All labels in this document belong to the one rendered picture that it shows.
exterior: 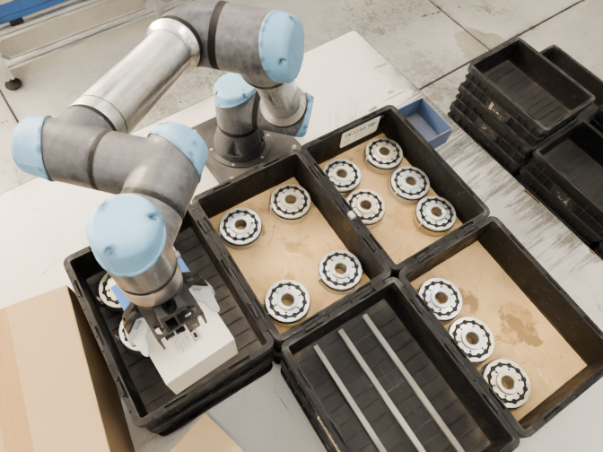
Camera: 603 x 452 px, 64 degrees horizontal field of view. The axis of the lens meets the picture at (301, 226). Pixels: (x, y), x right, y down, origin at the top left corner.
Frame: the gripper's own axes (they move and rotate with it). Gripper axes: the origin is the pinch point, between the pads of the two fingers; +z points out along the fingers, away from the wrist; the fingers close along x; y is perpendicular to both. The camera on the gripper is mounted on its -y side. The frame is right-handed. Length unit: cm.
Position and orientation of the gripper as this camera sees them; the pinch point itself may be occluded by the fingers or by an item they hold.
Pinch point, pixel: (172, 315)
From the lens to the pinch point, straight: 83.7
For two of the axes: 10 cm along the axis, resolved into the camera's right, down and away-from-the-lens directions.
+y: 5.8, 7.3, -3.5
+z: -0.6, 4.7, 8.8
